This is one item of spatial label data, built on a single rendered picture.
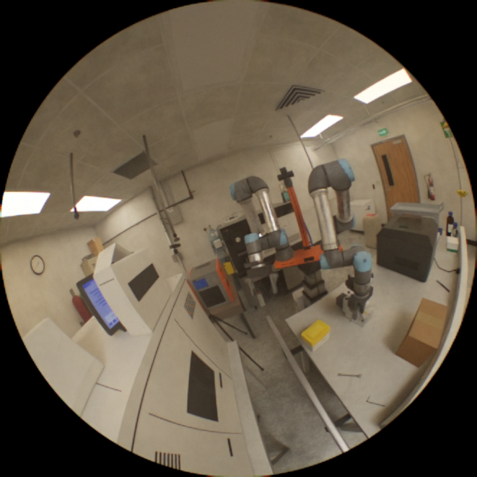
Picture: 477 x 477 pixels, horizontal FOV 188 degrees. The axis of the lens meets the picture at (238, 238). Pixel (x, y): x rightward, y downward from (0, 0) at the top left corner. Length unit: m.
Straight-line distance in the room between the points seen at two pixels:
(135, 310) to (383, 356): 0.90
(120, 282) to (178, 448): 0.37
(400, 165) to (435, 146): 1.10
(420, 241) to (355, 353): 0.72
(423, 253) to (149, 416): 1.25
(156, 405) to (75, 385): 0.17
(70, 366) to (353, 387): 0.85
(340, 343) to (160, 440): 0.76
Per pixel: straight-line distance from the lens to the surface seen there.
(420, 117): 4.03
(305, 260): 1.07
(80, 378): 0.40
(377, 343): 0.85
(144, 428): 0.33
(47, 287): 3.43
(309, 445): 1.63
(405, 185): 4.14
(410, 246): 1.12
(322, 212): 0.67
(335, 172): 0.71
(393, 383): 0.80
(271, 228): 0.84
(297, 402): 1.64
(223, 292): 1.56
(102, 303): 0.46
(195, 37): 1.28
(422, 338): 0.73
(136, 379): 0.32
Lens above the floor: 1.62
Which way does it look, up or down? 12 degrees down
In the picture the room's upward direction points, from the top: 21 degrees counter-clockwise
